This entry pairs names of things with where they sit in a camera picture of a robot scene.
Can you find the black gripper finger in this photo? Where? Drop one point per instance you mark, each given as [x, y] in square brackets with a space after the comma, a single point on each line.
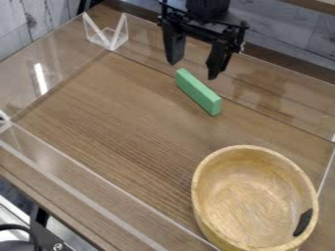
[174, 43]
[220, 57]

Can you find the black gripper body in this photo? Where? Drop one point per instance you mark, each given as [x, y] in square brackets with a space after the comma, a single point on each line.
[205, 20]

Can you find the green rectangular stick block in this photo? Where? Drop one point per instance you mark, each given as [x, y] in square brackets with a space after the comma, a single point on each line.
[200, 92]

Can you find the round wooden bowl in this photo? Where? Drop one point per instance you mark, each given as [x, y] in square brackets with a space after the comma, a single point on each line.
[254, 200]

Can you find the clear acrylic tray enclosure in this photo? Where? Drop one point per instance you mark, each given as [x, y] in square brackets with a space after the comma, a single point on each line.
[102, 138]

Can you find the black metal stand bracket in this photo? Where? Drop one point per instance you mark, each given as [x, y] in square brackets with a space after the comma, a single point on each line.
[49, 241]

